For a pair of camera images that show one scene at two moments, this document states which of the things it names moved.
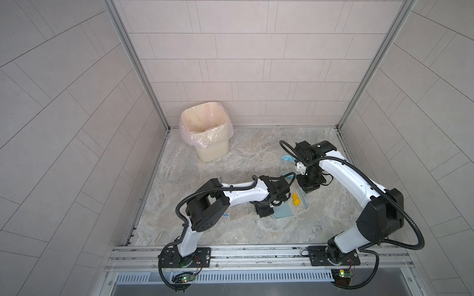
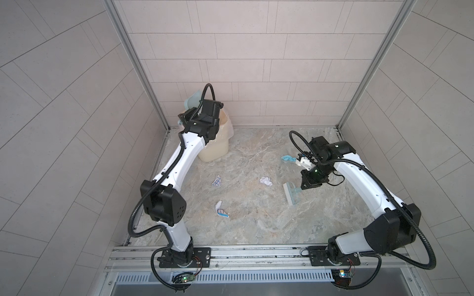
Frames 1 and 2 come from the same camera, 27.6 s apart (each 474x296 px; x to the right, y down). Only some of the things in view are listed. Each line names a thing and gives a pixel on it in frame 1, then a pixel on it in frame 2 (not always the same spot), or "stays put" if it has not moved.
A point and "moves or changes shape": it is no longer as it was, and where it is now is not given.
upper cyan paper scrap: (288, 158) stays put
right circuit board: (342, 277) stays put
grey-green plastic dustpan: (282, 211) to (194, 100)
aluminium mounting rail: (146, 258) stays put
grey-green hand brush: (303, 197) moves or changes shape
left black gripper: (261, 214) to (184, 119)
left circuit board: (182, 277) stays put
